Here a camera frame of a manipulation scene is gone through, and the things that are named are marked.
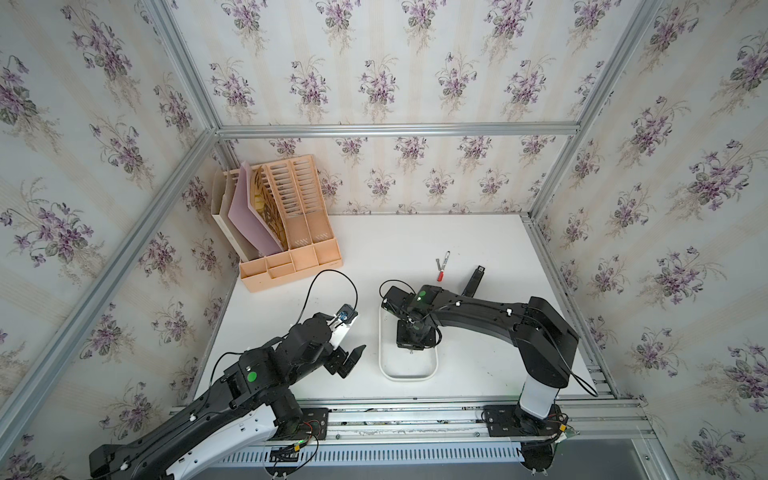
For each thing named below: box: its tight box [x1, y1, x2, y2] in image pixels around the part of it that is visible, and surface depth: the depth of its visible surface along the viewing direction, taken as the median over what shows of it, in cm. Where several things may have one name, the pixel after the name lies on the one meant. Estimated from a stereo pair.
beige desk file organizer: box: [239, 155, 343, 293], surface depth 103 cm
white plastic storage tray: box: [378, 308, 439, 382], surface depth 83 cm
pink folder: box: [228, 161, 283, 256], surface depth 88 cm
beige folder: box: [211, 168, 260, 262], surface depth 87 cm
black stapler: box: [461, 265, 486, 298], surface depth 100 cm
